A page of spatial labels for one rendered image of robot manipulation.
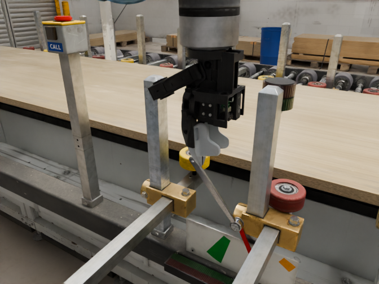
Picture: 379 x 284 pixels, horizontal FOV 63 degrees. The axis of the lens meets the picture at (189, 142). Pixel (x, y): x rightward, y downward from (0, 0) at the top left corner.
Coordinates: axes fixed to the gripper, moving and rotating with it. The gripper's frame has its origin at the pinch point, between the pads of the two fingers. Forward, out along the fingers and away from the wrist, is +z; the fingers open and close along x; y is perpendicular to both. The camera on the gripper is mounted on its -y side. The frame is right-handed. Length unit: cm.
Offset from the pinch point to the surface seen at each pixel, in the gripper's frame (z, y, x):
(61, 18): -23.0, -39.4, 6.2
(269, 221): 13.5, 13.2, 5.8
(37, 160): 37, -94, 24
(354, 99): 11, 20, 91
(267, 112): -8.8, 10.4, 6.2
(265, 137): -4.2, 10.6, 6.2
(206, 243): 25.3, -0.6, 5.4
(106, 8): -22, -120, 103
